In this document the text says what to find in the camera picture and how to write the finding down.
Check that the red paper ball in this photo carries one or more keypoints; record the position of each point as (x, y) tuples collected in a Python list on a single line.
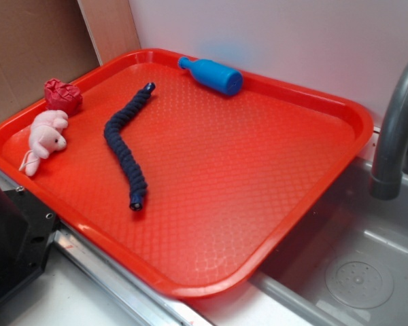
[(62, 96)]

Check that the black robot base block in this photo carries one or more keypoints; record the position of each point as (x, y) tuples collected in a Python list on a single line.
[(27, 228)]

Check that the red plastic tray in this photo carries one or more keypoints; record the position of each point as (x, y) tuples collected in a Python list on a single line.
[(185, 187)]

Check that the blue plastic toy bottle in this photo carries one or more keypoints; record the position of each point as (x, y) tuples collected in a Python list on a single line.
[(214, 75)]

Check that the pink plush pig toy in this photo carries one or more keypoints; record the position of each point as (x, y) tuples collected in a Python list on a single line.
[(45, 138)]

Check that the grey toy sink basin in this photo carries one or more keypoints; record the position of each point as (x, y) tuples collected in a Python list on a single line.
[(346, 261)]

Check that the grey sink faucet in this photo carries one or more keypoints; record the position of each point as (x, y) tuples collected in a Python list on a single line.
[(390, 161)]

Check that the silver metal rail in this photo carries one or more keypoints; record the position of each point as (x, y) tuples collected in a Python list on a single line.
[(80, 286)]

